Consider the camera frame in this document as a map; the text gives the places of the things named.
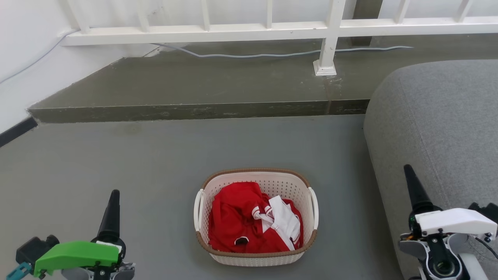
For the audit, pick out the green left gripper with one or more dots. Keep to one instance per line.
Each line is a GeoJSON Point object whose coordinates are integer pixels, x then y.
{"type": "Point", "coordinates": [74, 253]}

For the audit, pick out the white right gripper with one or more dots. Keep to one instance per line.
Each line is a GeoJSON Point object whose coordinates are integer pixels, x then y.
{"type": "Point", "coordinates": [453, 222]}

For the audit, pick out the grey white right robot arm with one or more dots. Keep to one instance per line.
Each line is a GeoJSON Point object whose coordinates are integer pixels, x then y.
{"type": "Point", "coordinates": [439, 260]}

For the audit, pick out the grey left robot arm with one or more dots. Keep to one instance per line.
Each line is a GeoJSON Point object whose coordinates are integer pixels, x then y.
{"type": "Point", "coordinates": [116, 272]}

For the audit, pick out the white laundry basket brown rim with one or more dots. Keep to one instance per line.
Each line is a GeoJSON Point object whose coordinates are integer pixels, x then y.
{"type": "Point", "coordinates": [272, 182]}

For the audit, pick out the grey fabric sofa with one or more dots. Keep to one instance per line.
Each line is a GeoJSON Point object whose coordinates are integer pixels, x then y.
{"type": "Point", "coordinates": [439, 124]}

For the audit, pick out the teal plastic clip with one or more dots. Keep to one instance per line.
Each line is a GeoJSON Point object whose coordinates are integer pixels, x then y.
{"type": "Point", "coordinates": [17, 271]}

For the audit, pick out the black baseboard strip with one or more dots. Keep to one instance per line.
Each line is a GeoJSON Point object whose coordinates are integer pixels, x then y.
{"type": "Point", "coordinates": [15, 132]}

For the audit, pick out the white garment red trim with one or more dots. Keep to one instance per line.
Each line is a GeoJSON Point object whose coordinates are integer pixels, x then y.
{"type": "Point", "coordinates": [284, 217]}

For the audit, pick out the white metal railing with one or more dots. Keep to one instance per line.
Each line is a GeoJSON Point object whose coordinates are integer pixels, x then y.
{"type": "Point", "coordinates": [233, 32]}

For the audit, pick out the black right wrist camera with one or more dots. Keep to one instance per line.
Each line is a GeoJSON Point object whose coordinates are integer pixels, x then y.
{"type": "Point", "coordinates": [485, 210]}

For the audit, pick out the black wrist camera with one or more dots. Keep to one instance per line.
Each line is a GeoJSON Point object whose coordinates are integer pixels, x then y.
{"type": "Point", "coordinates": [485, 210]}
{"type": "Point", "coordinates": [33, 249]}

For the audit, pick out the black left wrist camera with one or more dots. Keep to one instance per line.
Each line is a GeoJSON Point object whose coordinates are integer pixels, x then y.
{"type": "Point", "coordinates": [33, 249]}

